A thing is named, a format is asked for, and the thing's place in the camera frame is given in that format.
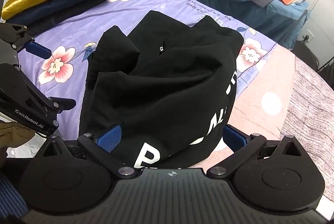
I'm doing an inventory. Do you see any black metal rack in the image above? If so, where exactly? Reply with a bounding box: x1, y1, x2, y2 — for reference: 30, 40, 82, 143
316, 56, 334, 84

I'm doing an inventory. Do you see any black bag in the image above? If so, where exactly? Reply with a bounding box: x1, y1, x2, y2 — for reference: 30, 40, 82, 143
294, 40, 320, 71

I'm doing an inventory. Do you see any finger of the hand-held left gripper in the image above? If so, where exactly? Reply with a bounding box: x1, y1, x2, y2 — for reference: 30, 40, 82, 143
0, 22, 52, 60
25, 82, 77, 127

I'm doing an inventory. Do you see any dark grey folded cloth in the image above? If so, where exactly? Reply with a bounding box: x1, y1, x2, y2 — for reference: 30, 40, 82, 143
26, 0, 115, 36

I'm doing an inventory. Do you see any navy folded cloth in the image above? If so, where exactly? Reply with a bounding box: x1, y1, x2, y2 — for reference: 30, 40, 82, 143
6, 0, 115, 26

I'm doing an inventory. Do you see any brown garment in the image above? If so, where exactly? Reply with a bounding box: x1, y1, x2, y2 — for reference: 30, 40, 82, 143
0, 121, 49, 148

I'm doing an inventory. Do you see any white wall outlet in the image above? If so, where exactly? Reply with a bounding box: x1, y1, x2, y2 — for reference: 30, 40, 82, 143
303, 29, 318, 43

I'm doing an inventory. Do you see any black bed frame post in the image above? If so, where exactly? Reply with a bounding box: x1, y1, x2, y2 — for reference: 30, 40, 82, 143
296, 8, 310, 41

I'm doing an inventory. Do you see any blue striped cloth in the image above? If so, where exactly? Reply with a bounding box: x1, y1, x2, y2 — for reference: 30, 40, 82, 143
0, 169, 30, 217

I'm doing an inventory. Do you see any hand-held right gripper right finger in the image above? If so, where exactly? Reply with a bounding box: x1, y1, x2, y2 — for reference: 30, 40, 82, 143
207, 124, 301, 179

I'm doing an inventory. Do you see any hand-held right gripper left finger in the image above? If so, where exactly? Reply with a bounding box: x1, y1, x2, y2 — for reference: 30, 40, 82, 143
42, 124, 138, 179

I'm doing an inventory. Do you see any black jacket with white letters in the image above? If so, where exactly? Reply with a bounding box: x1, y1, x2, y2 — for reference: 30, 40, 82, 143
78, 10, 244, 169

